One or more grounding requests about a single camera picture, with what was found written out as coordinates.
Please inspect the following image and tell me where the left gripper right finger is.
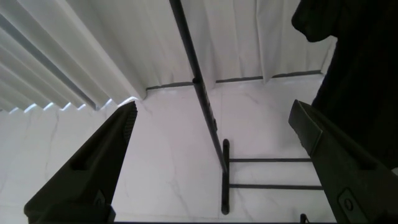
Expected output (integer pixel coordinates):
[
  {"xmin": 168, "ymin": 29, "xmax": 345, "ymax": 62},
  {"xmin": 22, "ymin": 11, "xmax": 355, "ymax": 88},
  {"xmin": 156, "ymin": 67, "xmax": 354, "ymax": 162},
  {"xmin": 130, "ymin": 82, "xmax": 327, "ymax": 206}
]
[{"xmin": 287, "ymin": 99, "xmax": 398, "ymax": 224}]

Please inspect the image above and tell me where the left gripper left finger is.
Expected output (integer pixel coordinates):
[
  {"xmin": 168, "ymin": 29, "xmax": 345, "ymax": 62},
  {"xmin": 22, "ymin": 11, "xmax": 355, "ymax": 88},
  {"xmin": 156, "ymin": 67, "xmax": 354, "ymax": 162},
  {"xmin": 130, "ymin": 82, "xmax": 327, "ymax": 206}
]
[{"xmin": 24, "ymin": 101, "xmax": 138, "ymax": 224}]

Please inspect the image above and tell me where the black garment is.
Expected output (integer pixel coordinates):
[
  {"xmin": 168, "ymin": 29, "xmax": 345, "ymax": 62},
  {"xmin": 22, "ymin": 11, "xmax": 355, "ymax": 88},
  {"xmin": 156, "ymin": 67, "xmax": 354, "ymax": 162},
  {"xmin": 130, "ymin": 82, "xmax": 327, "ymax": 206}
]
[{"xmin": 291, "ymin": 0, "xmax": 398, "ymax": 170}]

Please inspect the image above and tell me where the black clothes rack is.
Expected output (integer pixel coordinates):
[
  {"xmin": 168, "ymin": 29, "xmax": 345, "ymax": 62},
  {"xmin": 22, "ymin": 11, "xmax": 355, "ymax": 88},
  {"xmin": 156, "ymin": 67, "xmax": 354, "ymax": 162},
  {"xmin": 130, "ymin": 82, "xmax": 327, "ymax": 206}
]
[{"xmin": 169, "ymin": 0, "xmax": 324, "ymax": 215}]

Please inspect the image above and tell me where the white curtain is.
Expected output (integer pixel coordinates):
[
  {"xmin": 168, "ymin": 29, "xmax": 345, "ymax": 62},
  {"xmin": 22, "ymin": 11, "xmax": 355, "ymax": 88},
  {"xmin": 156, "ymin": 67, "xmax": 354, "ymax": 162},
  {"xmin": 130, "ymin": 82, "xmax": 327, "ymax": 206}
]
[
  {"xmin": 0, "ymin": 26, "xmax": 90, "ymax": 113},
  {"xmin": 0, "ymin": 0, "xmax": 338, "ymax": 108}
]

